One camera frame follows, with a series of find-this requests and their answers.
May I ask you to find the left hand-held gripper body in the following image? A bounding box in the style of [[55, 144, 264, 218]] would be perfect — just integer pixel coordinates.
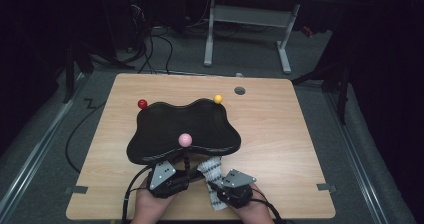
[[146, 161, 191, 199]]

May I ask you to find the right hand-held gripper cable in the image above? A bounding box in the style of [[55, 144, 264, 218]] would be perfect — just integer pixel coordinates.
[[251, 188, 286, 224]]

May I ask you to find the desk with grey metal legs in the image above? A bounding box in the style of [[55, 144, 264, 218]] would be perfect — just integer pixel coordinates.
[[203, 0, 344, 75]]

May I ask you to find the left hand-held gripper cable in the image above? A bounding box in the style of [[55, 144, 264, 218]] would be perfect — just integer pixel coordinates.
[[121, 165, 154, 224]]

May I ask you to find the small red object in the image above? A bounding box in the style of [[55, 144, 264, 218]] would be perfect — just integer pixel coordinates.
[[300, 25, 316, 38]]

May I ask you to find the grey metal floor rail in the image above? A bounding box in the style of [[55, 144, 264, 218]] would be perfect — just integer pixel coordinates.
[[0, 72, 86, 218], [324, 90, 389, 224]]

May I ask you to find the black computer tower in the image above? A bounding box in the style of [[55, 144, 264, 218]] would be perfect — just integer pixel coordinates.
[[114, 0, 151, 52]]

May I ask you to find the person's left hand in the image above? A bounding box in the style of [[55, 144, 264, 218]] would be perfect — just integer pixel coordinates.
[[131, 179, 176, 224]]

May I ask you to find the hand-held gripper cable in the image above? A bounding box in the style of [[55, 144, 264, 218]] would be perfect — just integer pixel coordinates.
[[121, 165, 154, 224], [251, 188, 286, 224]]

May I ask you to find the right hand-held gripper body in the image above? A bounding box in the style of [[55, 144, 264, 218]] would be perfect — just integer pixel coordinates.
[[216, 168, 258, 209]]

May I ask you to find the black metal stand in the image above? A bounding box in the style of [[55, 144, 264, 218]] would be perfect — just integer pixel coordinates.
[[291, 63, 351, 125], [63, 43, 94, 104]]

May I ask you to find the thin black floor cable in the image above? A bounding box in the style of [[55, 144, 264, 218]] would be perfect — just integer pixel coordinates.
[[65, 98, 108, 174]]

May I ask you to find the black wavy tray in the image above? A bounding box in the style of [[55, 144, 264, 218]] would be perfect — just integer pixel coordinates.
[[125, 93, 242, 178]]

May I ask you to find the black cable bundle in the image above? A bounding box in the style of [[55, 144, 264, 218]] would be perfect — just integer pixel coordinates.
[[128, 0, 174, 75]]

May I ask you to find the white dotted cloth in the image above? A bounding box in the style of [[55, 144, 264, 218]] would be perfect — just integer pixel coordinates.
[[196, 156, 229, 212]]

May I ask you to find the person's right hand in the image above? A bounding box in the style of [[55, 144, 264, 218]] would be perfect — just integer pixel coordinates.
[[229, 183, 276, 224]]

